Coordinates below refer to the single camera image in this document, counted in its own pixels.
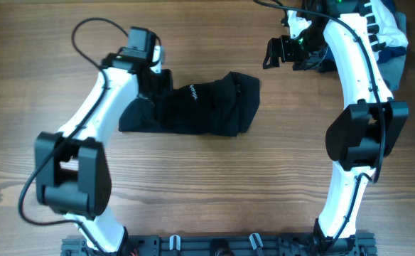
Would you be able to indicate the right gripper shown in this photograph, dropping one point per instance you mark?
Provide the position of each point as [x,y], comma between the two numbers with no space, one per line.
[284,44]

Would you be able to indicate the white shirt with black stripes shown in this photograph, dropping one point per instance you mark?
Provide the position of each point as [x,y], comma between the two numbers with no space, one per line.
[388,35]

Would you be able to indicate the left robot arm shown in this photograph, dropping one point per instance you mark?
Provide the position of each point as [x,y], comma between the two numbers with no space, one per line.
[72,176]

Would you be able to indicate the navy blue garment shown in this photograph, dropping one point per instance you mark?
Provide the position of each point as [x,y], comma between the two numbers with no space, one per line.
[328,64]

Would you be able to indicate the black t-shirt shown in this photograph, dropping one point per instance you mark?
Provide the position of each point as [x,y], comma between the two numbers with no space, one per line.
[224,107]

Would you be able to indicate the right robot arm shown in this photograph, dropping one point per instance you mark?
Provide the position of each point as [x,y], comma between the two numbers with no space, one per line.
[363,43]

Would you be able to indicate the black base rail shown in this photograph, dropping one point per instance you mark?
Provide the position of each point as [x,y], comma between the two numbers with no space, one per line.
[254,244]

